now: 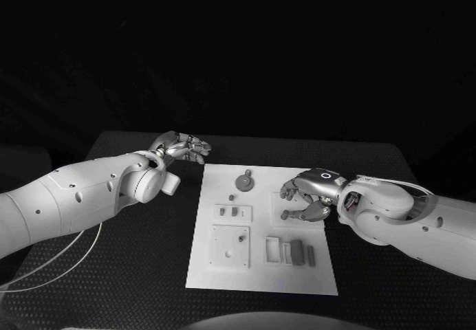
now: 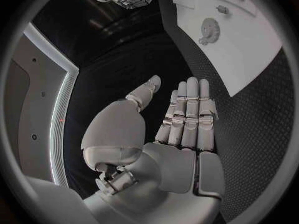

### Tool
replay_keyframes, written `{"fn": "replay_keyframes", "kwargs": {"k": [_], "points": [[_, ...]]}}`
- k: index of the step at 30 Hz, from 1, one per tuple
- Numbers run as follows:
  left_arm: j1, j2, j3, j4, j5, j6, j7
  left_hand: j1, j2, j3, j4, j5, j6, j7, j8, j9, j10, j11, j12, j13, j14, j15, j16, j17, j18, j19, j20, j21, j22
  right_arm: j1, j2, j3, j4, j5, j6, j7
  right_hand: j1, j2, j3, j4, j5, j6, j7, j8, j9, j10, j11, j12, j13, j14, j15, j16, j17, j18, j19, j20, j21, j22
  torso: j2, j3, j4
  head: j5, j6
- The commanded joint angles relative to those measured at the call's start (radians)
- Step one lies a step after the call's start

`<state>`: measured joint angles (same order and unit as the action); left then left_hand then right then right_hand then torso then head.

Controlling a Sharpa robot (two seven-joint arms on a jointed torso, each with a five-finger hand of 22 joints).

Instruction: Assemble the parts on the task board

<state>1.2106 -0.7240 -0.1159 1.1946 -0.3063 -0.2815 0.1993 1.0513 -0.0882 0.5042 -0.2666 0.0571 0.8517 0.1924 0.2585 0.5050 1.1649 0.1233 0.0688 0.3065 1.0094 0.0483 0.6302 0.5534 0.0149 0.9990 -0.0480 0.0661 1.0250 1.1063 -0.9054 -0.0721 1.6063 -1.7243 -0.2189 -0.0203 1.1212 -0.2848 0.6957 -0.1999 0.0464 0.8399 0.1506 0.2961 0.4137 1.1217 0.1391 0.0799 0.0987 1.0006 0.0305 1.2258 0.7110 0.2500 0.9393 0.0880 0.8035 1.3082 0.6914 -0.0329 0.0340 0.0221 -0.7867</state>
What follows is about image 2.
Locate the white task board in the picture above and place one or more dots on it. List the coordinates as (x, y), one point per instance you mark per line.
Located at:
(236, 46)

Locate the small gear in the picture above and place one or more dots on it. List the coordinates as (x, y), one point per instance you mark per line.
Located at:
(203, 40)

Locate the short peg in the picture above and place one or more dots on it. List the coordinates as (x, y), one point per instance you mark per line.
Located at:
(222, 9)

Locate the large gear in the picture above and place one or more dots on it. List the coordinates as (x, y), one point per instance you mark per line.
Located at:
(210, 29)

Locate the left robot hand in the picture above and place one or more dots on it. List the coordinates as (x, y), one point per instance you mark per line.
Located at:
(168, 164)

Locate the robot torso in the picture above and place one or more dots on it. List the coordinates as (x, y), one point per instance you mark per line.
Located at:
(42, 100)

